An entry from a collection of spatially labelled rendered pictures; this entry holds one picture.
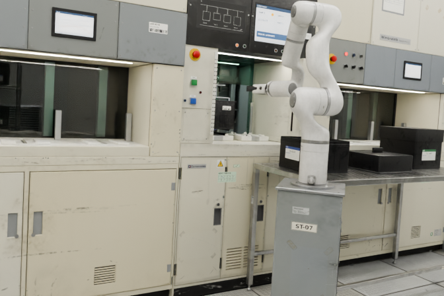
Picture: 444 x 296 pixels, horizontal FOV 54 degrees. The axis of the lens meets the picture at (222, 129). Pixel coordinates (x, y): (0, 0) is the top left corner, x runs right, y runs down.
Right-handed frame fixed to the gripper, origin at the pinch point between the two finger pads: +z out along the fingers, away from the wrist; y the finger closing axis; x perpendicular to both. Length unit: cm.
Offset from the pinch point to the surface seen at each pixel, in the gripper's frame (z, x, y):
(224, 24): 9.5, 34.5, -14.5
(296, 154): -25.5, -34.0, 11.9
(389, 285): -35, -119, 94
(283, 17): 5, 44, 25
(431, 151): -45, -32, 114
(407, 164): -51, -38, 76
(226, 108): 27.4, -11.5, 3.0
